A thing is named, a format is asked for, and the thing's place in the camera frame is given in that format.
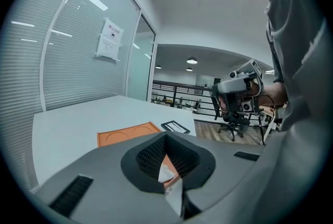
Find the grey rectangular table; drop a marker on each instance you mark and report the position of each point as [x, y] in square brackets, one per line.
[78, 124]

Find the black metal railing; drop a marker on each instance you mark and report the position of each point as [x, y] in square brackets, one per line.
[182, 93]

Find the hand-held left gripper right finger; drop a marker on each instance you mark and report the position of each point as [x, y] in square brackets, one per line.
[223, 171]

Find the round ceiling lamp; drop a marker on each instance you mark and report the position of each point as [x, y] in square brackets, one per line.
[158, 67]
[192, 60]
[189, 69]

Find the black framed square coaster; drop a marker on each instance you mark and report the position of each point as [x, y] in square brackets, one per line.
[174, 126]

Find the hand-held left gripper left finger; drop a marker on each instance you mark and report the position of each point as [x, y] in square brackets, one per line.
[109, 191]

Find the person's grey sweatshirt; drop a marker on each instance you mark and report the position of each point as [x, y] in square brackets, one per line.
[299, 62]

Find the white paper notice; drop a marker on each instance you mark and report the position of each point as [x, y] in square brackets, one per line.
[109, 39]

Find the person's right hand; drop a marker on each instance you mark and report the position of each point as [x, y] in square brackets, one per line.
[222, 104]

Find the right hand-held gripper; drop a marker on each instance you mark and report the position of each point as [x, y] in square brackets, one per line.
[243, 78]

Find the black office chair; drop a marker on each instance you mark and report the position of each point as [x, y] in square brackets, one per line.
[234, 124]

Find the orange box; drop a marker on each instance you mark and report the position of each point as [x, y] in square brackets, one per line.
[122, 136]

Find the person's right forearm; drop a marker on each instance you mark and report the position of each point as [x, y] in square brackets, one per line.
[275, 91]

